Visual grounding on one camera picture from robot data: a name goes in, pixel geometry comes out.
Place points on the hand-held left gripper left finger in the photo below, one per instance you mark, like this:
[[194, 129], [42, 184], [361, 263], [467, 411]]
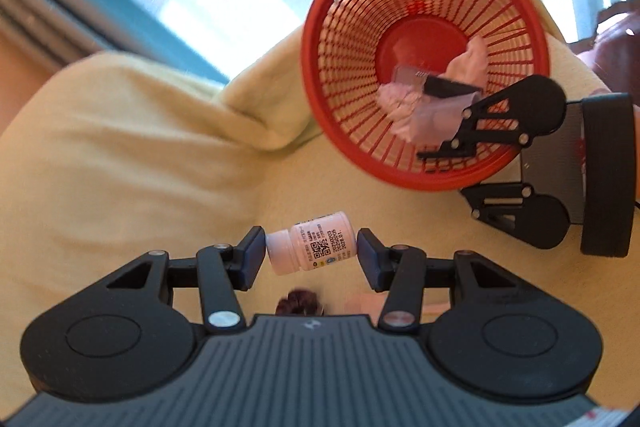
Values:
[[252, 257]]

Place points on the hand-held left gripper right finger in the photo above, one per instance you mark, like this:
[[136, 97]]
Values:
[[367, 262]]

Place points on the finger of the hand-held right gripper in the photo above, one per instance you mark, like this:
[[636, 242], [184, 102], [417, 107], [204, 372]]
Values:
[[490, 138], [495, 194]]

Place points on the white medicine bottle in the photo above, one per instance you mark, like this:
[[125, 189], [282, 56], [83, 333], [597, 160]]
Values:
[[320, 242]]

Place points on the white tissue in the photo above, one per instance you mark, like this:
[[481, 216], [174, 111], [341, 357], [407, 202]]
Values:
[[397, 102]]

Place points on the red plastic mesh basket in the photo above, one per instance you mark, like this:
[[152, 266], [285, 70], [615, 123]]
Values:
[[350, 57]]

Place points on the dark purple scrunchie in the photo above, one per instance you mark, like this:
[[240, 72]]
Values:
[[300, 302]]

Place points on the pale yellow bed sheet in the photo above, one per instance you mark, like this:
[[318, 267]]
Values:
[[310, 197]]

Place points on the pale yellow-green folded blanket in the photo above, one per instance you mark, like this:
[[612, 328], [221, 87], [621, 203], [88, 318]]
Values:
[[125, 132]]

